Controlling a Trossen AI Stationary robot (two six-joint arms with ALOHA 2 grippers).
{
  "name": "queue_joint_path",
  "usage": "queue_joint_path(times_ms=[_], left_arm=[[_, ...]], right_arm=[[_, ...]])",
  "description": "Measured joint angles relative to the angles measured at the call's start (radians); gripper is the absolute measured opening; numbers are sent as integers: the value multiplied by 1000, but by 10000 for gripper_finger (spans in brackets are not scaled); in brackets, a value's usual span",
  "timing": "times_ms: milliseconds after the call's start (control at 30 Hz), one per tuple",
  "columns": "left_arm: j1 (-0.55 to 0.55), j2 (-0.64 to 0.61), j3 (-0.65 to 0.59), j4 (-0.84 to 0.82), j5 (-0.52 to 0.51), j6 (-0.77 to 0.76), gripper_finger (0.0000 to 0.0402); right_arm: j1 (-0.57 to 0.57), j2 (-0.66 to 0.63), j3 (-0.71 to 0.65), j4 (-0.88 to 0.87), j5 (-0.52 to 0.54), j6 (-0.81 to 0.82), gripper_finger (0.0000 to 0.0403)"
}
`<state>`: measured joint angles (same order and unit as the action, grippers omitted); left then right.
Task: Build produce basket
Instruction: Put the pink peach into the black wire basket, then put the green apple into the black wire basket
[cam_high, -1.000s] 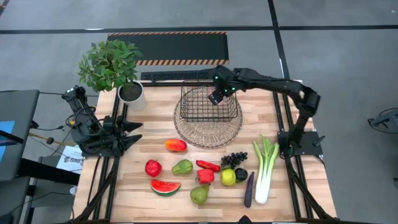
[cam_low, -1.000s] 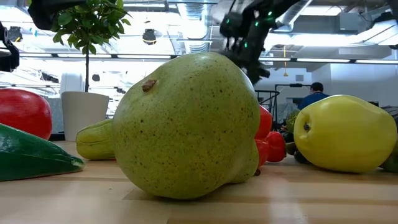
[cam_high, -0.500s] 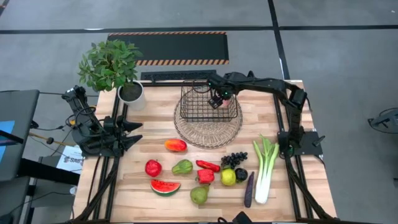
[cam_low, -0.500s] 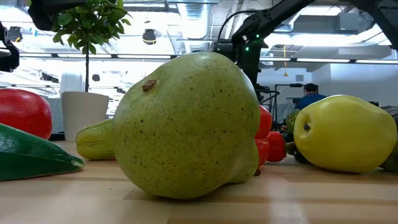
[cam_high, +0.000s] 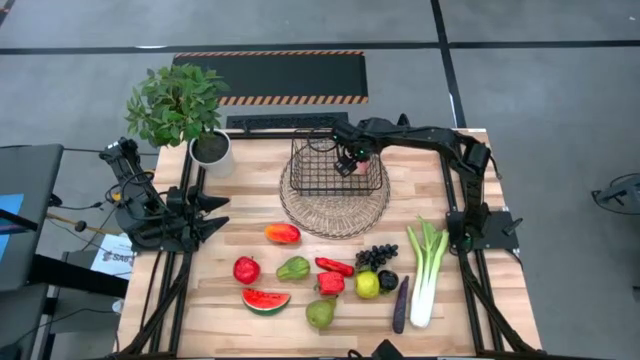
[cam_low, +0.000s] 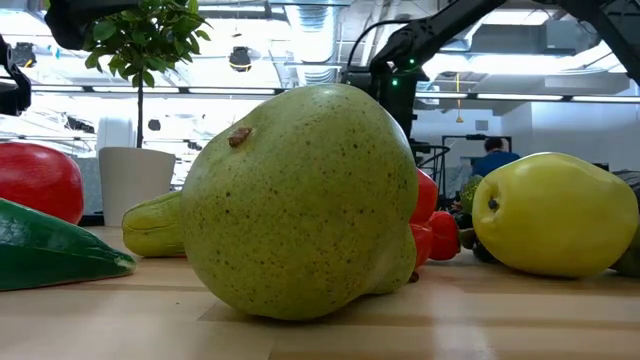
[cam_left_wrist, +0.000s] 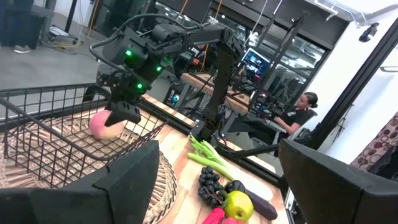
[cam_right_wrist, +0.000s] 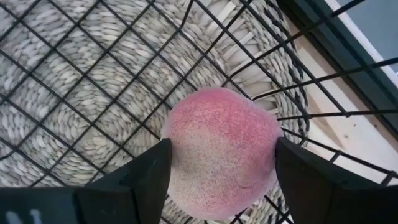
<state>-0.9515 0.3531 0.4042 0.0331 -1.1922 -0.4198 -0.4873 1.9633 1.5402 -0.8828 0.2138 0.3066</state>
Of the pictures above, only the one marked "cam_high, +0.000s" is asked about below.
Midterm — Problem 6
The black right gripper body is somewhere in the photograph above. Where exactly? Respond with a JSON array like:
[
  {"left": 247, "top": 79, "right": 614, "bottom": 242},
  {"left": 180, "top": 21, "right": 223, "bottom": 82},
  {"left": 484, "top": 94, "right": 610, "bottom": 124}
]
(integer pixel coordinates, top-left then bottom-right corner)
[{"left": 330, "top": 118, "right": 376, "bottom": 162}]

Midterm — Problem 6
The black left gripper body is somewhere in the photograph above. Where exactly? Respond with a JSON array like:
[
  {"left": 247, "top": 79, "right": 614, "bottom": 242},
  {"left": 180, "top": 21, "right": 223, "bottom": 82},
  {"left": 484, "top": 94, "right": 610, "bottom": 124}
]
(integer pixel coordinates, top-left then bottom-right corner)
[{"left": 164, "top": 186, "right": 198, "bottom": 251}]

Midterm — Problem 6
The red apple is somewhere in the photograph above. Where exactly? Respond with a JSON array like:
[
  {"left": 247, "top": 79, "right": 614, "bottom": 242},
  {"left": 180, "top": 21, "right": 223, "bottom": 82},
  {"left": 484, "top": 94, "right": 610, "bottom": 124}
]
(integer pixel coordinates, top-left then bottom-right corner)
[{"left": 232, "top": 255, "right": 262, "bottom": 286}]

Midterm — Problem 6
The orange red mango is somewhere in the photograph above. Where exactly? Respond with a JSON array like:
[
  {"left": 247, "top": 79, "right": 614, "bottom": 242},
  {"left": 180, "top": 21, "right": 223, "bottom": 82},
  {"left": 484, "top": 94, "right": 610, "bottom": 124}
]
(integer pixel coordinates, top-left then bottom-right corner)
[{"left": 263, "top": 222, "right": 302, "bottom": 245}]

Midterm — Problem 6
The watermelon slice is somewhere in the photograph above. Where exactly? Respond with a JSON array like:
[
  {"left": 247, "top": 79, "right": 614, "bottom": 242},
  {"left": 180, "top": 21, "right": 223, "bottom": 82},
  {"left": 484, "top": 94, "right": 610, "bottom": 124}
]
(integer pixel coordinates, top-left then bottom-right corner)
[{"left": 241, "top": 287, "right": 292, "bottom": 317}]

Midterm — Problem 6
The dark grape bunch with leaf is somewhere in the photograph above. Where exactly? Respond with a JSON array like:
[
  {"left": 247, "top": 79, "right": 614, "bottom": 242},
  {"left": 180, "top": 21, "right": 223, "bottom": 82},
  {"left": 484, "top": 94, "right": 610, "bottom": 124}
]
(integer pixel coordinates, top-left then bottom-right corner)
[{"left": 354, "top": 243, "right": 400, "bottom": 274}]

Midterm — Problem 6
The long red chili pepper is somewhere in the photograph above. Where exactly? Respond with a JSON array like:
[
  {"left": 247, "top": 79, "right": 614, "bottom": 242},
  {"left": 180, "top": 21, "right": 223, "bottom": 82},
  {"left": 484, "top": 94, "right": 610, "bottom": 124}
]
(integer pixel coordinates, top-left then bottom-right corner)
[{"left": 314, "top": 256, "right": 356, "bottom": 278}]

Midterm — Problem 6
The red bell pepper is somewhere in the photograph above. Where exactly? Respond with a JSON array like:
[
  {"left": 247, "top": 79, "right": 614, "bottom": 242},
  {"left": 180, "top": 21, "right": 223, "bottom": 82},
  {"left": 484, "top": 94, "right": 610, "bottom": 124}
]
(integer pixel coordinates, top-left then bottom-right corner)
[{"left": 313, "top": 271, "right": 346, "bottom": 297}]

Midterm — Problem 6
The yellow green apple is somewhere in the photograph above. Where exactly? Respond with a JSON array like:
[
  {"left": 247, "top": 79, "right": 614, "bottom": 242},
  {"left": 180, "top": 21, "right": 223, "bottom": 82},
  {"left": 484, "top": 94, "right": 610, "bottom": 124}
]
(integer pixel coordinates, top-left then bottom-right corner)
[{"left": 354, "top": 270, "right": 381, "bottom": 300}]

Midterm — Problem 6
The dark round fruit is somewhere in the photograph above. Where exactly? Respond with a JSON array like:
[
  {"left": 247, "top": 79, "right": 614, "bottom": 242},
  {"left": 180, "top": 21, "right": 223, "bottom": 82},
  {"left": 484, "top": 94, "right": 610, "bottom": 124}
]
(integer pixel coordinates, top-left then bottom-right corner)
[{"left": 377, "top": 269, "right": 400, "bottom": 293}]

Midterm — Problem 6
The green pear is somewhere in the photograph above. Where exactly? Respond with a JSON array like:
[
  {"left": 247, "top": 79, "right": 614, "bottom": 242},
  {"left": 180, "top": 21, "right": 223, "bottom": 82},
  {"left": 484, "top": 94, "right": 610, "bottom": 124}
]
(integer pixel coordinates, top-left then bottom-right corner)
[{"left": 305, "top": 295, "right": 339, "bottom": 330}]

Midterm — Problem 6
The purple eggplant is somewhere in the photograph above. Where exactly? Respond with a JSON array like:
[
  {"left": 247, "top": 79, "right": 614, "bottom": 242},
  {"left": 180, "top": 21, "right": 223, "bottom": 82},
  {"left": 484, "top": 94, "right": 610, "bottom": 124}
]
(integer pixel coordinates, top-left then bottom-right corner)
[{"left": 392, "top": 275, "right": 410, "bottom": 335}]

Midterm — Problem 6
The white plant pot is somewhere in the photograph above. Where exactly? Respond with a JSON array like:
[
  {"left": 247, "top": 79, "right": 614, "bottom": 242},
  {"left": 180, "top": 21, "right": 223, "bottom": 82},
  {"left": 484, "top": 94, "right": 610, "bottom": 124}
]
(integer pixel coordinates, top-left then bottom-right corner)
[{"left": 188, "top": 128, "right": 235, "bottom": 179}]

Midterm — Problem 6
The round woven straw mat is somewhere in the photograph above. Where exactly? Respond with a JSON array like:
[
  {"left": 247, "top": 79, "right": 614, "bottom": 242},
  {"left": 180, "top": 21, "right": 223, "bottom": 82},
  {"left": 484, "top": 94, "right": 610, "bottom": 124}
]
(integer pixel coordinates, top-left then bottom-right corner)
[{"left": 278, "top": 144, "right": 391, "bottom": 240}]

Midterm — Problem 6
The white printed paper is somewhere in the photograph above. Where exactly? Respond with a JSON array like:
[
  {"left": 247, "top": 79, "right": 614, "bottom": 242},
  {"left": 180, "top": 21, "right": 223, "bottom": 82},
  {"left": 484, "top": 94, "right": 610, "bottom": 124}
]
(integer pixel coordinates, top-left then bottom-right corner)
[{"left": 90, "top": 233, "right": 135, "bottom": 281}]

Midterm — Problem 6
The black hazard striped floor mat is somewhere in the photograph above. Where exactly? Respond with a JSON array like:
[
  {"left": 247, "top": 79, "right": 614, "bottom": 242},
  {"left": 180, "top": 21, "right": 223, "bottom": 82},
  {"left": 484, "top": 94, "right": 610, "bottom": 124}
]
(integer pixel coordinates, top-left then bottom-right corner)
[{"left": 172, "top": 49, "right": 370, "bottom": 106}]

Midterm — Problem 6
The green leafy plant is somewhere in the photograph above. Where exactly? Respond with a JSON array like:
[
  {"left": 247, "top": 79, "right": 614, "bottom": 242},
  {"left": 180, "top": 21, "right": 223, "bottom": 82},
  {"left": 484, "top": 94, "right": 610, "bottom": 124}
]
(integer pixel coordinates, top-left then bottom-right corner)
[{"left": 124, "top": 63, "right": 231, "bottom": 149}]

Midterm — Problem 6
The brown wooden stick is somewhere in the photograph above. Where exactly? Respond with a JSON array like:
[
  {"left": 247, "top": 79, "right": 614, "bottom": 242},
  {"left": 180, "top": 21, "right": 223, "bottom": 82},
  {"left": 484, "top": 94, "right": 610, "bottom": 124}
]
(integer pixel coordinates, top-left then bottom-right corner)
[{"left": 45, "top": 212, "right": 121, "bottom": 236}]

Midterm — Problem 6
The green white celery stalk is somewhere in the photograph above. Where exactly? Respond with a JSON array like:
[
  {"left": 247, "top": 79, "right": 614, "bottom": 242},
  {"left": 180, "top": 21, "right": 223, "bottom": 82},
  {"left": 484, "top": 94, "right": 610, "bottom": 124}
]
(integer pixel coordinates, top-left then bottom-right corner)
[{"left": 406, "top": 215, "right": 450, "bottom": 330}]

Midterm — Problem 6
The dark grey desk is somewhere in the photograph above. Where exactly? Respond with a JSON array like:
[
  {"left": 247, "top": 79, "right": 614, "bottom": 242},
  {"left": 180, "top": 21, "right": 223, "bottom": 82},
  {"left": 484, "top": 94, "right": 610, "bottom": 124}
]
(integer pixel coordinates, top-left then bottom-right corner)
[{"left": 0, "top": 143, "right": 65, "bottom": 294}]

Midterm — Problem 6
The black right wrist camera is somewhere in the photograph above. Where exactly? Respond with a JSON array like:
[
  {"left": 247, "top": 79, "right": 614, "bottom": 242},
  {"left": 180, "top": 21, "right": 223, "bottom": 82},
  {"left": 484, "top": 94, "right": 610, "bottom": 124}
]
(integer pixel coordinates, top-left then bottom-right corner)
[{"left": 352, "top": 141, "right": 374, "bottom": 162}]

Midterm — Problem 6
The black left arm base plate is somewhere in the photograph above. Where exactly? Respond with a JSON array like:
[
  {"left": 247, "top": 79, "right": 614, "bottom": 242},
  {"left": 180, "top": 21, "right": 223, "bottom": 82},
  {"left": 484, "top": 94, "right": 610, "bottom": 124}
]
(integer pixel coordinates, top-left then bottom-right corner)
[{"left": 130, "top": 233, "right": 201, "bottom": 254}]

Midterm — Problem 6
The black wire basket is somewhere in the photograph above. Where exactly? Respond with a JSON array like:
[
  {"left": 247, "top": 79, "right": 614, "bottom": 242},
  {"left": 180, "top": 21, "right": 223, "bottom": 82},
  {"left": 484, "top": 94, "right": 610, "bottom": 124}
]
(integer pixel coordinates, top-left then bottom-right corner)
[{"left": 289, "top": 128, "right": 384, "bottom": 197}]

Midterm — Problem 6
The black diagonal frame strut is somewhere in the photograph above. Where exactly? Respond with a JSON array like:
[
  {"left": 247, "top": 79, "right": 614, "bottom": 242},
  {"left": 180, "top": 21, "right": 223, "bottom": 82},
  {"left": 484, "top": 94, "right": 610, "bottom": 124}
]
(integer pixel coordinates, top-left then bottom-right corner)
[
  {"left": 119, "top": 259, "right": 187, "bottom": 355},
  {"left": 459, "top": 254, "right": 540, "bottom": 354}
]

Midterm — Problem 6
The black cable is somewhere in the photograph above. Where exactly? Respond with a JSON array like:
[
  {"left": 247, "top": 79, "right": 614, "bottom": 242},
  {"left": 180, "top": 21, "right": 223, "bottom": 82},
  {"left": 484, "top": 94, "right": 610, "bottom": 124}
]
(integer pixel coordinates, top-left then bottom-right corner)
[{"left": 47, "top": 192, "right": 106, "bottom": 211}]

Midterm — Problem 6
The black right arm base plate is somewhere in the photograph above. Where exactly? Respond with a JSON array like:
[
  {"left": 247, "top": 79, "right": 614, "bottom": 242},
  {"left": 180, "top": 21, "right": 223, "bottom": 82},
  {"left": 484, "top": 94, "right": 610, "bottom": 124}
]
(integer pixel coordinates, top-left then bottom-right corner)
[{"left": 446, "top": 209, "right": 524, "bottom": 251}]

